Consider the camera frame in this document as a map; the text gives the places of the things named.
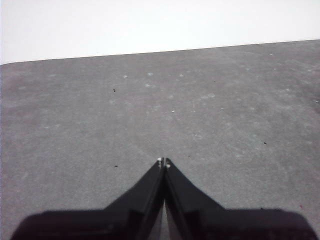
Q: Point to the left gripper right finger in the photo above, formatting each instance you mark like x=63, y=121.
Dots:
x=212, y=222

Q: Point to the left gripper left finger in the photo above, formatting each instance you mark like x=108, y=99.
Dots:
x=112, y=222

